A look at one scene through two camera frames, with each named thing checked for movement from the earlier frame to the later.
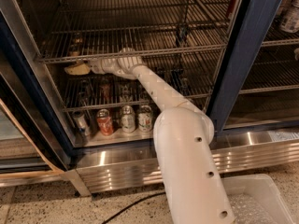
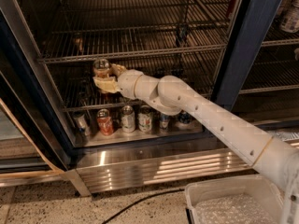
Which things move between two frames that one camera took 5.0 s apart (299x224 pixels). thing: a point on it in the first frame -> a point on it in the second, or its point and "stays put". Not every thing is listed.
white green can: (128, 121) stays put
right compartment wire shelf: (276, 65) stays put
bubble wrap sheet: (248, 210) stays put
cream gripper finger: (78, 69) -> (106, 84)
